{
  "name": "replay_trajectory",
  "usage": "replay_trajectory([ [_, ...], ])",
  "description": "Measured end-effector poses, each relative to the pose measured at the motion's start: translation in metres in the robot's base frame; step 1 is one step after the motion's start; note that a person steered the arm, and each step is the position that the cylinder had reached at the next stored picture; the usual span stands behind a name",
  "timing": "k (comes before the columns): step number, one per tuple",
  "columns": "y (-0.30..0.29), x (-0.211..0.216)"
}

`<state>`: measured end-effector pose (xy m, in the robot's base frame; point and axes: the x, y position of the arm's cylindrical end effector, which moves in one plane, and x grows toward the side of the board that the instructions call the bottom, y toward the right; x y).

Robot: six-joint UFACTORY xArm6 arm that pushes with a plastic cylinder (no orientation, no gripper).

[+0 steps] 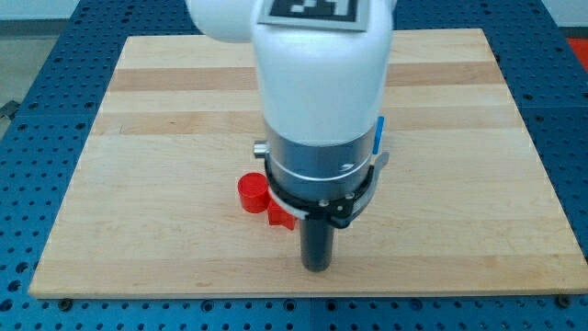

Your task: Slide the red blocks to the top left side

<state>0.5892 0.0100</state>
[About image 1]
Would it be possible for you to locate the red angular block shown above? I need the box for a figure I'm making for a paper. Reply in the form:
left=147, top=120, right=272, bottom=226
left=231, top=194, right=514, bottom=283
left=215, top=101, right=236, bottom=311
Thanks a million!
left=266, top=200, right=296, bottom=231

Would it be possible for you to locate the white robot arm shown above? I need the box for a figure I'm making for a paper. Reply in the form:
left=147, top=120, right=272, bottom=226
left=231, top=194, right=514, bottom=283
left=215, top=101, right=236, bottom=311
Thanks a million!
left=187, top=0, right=396, bottom=228

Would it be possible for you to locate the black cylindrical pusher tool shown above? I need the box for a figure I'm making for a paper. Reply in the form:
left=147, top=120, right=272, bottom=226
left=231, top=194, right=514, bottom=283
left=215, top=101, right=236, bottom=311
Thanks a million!
left=300, top=219, right=334, bottom=272

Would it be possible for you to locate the black white fiducial marker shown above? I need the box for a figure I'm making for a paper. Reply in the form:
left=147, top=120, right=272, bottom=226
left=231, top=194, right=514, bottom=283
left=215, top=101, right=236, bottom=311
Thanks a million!
left=257, top=0, right=369, bottom=32

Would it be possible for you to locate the wooden board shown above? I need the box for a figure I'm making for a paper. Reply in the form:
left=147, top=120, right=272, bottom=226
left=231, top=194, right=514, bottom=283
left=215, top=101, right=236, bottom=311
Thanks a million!
left=29, top=29, right=587, bottom=299

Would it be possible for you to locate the blue perforated table plate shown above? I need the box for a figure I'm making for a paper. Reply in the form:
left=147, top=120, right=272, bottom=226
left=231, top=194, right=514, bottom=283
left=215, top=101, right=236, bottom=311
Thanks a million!
left=1, top=1, right=587, bottom=330

